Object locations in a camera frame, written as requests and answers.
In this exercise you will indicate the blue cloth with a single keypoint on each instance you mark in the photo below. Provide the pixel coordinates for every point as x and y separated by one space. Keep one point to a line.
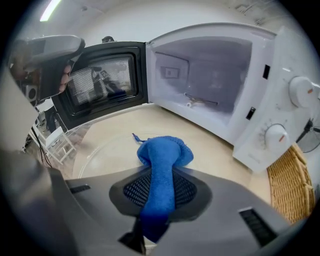
160 175

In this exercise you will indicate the white microwave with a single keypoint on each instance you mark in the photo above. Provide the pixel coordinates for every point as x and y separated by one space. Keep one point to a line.
262 57

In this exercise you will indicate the white stool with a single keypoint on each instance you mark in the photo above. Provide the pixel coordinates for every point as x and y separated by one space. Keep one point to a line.
57 145

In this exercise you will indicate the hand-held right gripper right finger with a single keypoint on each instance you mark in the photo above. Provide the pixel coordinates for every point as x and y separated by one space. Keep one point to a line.
237 220

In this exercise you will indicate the round beige table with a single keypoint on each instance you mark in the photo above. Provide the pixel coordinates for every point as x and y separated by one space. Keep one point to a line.
215 155

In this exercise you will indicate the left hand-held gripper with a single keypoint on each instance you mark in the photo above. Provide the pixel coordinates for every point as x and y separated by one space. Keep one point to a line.
53 75

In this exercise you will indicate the wicker organizer basket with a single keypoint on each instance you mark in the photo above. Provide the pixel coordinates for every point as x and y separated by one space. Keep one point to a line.
290 185

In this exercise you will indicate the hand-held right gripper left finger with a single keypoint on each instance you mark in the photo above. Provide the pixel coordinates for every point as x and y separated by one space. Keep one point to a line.
95 200

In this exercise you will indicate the person's left hand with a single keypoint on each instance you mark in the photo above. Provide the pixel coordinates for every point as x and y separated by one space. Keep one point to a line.
64 78

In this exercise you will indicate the ceiling light strip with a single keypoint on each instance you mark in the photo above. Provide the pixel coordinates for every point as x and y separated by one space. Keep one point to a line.
50 10

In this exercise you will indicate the glass turntable plate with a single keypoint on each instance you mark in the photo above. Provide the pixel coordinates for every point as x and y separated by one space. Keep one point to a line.
112 160

